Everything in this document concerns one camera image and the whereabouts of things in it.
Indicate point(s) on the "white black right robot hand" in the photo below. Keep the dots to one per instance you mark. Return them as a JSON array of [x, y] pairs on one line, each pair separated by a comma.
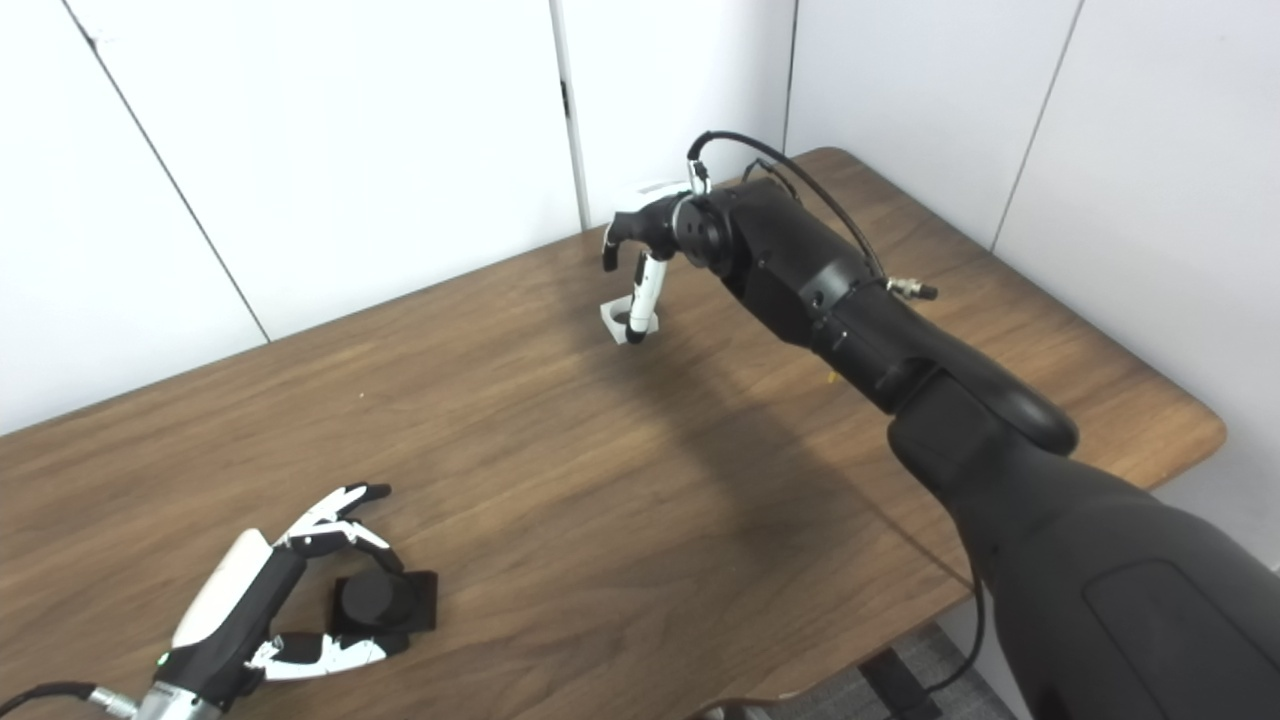
[[650, 225]]

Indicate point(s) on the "white square piece with hole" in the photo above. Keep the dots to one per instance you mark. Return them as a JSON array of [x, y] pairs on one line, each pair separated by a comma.
[[612, 318]]

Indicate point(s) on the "black table leg base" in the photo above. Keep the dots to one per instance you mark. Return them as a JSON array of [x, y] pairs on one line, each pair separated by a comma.
[[900, 685]]

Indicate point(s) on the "black peg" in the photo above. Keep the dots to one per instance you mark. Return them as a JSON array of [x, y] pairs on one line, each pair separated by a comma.
[[375, 600]]

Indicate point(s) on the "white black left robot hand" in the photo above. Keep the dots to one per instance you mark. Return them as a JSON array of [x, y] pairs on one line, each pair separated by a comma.
[[235, 610]]

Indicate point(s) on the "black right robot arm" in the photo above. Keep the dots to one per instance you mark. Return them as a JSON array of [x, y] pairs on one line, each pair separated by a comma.
[[1050, 540]]

